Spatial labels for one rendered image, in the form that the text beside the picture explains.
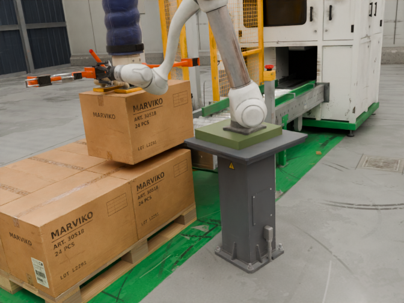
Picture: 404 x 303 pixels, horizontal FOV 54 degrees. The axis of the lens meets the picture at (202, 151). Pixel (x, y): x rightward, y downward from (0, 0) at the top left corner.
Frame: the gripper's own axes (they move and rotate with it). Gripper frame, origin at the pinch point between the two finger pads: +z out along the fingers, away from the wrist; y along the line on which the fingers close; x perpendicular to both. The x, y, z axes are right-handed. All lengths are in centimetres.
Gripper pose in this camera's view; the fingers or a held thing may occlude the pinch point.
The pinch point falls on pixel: (93, 72)
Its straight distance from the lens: 234.9
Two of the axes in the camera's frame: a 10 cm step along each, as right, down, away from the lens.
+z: -8.2, -1.4, 5.5
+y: 0.6, 9.5, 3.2
